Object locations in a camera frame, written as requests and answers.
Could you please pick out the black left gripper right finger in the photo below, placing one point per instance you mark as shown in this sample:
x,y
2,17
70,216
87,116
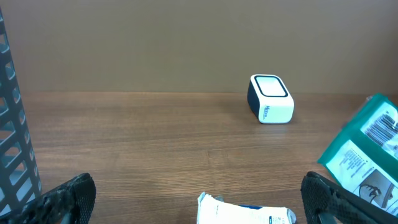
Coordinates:
x,y
325,202

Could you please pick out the white barcode scanner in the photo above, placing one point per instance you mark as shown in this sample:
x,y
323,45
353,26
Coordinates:
x,y
269,99

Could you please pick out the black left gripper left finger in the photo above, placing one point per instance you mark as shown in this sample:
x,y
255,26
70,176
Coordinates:
x,y
71,202

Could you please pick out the grey plastic basket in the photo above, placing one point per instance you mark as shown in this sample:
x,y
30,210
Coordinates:
x,y
20,179

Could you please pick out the white plastic packet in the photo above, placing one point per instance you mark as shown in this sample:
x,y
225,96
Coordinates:
x,y
213,210

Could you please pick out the green glove package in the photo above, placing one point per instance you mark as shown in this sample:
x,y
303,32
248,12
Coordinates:
x,y
363,156

